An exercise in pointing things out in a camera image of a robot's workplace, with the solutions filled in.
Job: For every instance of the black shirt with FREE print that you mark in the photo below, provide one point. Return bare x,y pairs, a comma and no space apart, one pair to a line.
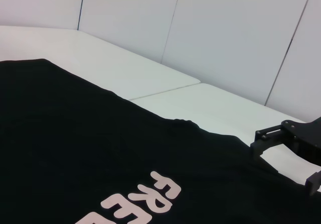
75,146

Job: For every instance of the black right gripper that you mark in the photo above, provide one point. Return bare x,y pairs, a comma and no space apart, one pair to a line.
308,138

